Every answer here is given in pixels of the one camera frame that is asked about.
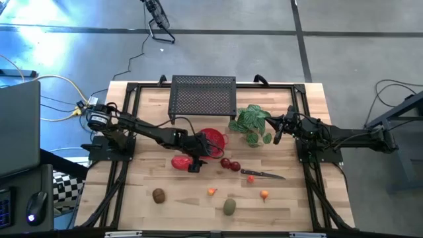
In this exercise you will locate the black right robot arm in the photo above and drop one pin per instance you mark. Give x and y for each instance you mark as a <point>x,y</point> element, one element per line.
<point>347,135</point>

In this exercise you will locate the grey laptop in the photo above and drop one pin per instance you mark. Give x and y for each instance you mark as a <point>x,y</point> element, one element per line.
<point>20,125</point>

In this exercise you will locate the dark red plum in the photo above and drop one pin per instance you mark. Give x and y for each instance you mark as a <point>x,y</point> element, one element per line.
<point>225,162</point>

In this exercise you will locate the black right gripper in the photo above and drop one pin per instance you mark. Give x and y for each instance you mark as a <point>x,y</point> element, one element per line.
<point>294,120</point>

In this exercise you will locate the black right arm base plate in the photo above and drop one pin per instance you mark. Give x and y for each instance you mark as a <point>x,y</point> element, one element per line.
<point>330,158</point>

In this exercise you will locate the dark grey desk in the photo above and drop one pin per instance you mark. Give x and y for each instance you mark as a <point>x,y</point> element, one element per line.
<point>20,180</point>

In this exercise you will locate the olive green kiwi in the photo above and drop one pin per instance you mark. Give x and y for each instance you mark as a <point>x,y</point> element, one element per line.
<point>229,207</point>

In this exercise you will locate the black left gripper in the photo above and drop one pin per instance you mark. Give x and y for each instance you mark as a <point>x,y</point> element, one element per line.
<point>193,145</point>

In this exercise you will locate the red pomegranate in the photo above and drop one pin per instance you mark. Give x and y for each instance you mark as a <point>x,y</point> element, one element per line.
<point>235,166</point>

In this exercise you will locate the black floor fan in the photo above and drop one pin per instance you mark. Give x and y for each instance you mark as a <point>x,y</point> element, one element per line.
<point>160,15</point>

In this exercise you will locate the black keyboard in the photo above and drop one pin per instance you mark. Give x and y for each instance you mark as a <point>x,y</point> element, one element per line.
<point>5,208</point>

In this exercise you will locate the black computer mouse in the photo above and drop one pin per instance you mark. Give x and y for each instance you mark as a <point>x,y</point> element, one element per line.
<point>36,208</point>

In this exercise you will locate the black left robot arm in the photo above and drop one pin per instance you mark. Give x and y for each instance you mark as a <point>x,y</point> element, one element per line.
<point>142,127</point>

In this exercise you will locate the green artificial leafy plant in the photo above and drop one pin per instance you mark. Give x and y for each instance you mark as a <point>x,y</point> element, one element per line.
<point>251,119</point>

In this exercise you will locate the small red orange fruit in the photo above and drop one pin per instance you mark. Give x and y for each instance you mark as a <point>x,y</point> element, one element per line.
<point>250,178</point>

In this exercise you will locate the silver bracket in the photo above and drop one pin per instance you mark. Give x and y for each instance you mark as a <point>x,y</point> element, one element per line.
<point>307,235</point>
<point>122,234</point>

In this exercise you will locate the small yellow orange pear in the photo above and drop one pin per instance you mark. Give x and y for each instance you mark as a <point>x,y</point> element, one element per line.
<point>211,191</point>

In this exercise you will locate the black table frame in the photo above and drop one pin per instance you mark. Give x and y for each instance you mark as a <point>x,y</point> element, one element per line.
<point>264,85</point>

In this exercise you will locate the black perforated metal shelf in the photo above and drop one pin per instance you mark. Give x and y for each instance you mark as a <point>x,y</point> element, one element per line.
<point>201,96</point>

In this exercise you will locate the red plastic colander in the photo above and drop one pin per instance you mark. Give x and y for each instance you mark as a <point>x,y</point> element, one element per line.
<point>218,136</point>

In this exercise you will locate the brown kiwi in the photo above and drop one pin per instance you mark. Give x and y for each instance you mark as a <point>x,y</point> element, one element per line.
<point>158,195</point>

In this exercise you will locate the black desk frame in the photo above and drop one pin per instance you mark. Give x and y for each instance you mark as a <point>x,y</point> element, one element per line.
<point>396,111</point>

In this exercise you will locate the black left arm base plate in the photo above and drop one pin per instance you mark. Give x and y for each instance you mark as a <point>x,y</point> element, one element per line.
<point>99,153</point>

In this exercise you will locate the black white checkerboard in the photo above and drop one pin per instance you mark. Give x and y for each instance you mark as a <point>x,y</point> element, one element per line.
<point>67,190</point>

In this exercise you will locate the yellow plug cluster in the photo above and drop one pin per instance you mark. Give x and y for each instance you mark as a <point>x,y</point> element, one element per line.
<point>82,105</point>

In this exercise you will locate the black flat floor bar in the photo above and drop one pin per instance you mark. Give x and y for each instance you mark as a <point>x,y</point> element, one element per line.
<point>16,72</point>

